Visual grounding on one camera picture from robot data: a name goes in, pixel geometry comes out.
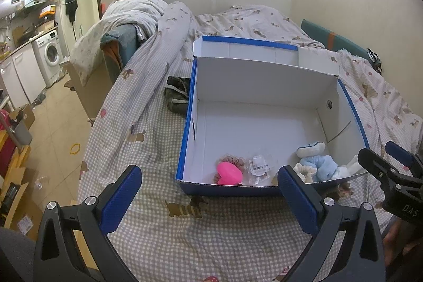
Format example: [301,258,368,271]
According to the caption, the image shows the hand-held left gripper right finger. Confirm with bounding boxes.
[278,166,387,282]

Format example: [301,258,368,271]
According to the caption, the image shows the clear plastic packet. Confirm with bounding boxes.
[245,153,275,186]

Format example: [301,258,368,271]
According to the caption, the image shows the beige scrunchie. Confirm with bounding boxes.
[221,155,246,177]

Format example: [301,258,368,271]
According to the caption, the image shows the teal and orange cushion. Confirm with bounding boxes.
[101,24,146,71]

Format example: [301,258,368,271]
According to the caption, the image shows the white kitchen cabinets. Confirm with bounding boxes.
[0,44,47,107]

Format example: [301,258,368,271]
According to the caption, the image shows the white cardboard box blue edge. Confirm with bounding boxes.
[175,35,371,197]

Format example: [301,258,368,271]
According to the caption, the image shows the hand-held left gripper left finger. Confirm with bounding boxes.
[33,165,142,282]

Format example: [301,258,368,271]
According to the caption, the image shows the checked bedsheet with dog print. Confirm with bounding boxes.
[77,34,397,282]

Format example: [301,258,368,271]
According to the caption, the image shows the small open cardboard box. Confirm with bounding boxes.
[10,104,35,131]

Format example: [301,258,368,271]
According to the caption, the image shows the large cardboard box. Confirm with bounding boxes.
[68,61,113,119]

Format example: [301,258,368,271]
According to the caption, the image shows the dark green cloth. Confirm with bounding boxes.
[165,75,192,114]

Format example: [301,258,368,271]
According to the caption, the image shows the black and white patterned object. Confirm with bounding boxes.
[367,49,384,74]

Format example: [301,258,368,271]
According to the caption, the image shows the pink heart sponge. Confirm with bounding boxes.
[213,161,243,186]

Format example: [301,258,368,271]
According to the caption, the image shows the grey bin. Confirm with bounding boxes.
[10,120,34,147]

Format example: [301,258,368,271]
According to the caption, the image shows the white duvet with dog print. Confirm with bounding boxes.
[71,0,423,150]

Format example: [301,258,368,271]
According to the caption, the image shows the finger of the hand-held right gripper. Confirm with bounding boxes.
[385,141,423,177]
[358,148,423,203]

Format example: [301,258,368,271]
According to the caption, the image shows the cream scrunchie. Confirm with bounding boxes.
[292,162,318,184]

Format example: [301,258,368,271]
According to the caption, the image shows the white washing machine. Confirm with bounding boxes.
[33,29,65,87]

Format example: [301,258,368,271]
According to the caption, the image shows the black hanging garment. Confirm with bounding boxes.
[65,0,79,22]

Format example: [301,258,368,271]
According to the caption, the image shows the teal headboard cushion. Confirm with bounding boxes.
[301,19,372,61]

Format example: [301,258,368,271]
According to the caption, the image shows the cardboard box with label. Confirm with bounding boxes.
[0,166,43,236]

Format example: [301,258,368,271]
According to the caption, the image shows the light blue plush sock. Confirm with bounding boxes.
[295,142,351,183]

